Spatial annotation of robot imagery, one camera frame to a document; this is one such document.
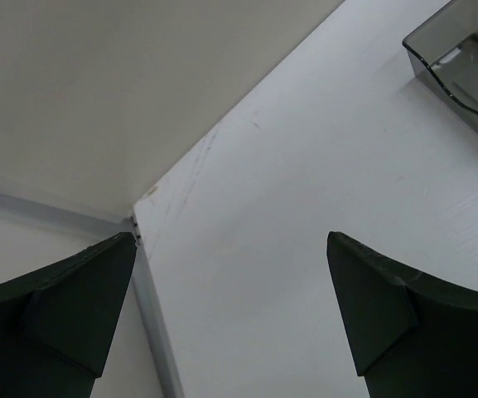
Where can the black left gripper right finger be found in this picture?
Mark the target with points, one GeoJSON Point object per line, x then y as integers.
{"type": "Point", "coordinates": [410, 334]}

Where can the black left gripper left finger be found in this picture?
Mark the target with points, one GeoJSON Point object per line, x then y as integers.
{"type": "Point", "coordinates": [57, 323]}

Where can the smoky grey plastic container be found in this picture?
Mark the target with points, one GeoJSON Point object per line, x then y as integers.
{"type": "Point", "coordinates": [443, 52]}

